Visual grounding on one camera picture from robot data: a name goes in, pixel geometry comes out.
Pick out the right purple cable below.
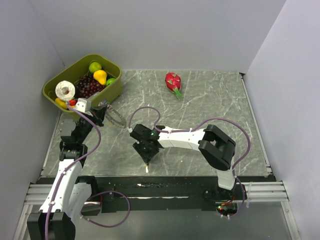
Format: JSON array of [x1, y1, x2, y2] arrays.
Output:
[[127, 106, 252, 221]]

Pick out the white tape roll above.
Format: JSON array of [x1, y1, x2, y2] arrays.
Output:
[[55, 80, 76, 102]]

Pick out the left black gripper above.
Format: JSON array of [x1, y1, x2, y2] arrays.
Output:
[[76, 104, 107, 144]]

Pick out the olive green plastic bin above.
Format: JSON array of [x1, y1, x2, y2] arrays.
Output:
[[42, 54, 122, 121]]

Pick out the green apple toy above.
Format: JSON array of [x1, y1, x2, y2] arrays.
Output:
[[89, 61, 102, 74]]

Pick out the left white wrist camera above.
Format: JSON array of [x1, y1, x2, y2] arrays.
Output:
[[69, 98, 91, 114]]

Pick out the purple cable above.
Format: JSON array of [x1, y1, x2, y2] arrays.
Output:
[[44, 99, 131, 240], [127, 106, 252, 221]]

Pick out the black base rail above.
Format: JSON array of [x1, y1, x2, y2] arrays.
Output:
[[76, 176, 276, 213]]

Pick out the yellow lemon toy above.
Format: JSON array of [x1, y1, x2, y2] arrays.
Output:
[[55, 97, 68, 110]]

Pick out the small green lime toy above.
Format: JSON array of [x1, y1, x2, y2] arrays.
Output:
[[106, 77, 116, 86]]

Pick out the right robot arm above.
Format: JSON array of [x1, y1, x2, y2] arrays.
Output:
[[129, 124, 236, 200]]

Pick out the metal key organizer disc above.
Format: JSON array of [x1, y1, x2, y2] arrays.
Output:
[[98, 99, 127, 129]]

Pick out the red dragon fruit toy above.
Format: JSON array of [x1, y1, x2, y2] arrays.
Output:
[[164, 72, 182, 100]]

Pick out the yellow pear toy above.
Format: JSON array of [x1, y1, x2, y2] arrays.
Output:
[[93, 70, 108, 86]]

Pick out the silver key with black fob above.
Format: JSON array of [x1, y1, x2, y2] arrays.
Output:
[[144, 163, 149, 173]]

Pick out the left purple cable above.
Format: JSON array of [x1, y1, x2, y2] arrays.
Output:
[[44, 99, 131, 240]]

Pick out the purple grapes toy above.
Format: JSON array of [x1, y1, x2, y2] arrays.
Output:
[[75, 74, 106, 99]]

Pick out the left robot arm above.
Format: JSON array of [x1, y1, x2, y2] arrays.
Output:
[[27, 106, 107, 240]]

